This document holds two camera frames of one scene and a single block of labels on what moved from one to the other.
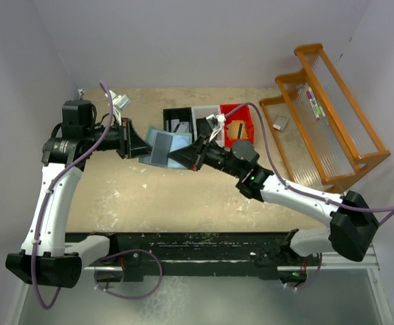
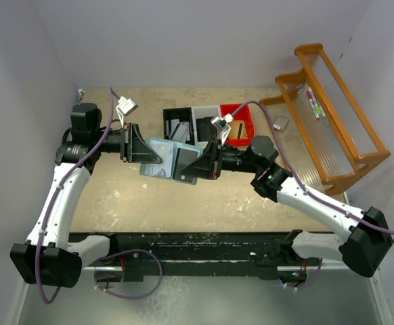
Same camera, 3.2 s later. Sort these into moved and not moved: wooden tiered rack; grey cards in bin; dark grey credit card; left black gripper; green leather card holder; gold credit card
Moved: green leather card holder; dark grey credit card
Not moved: grey cards in bin; gold credit card; left black gripper; wooden tiered rack
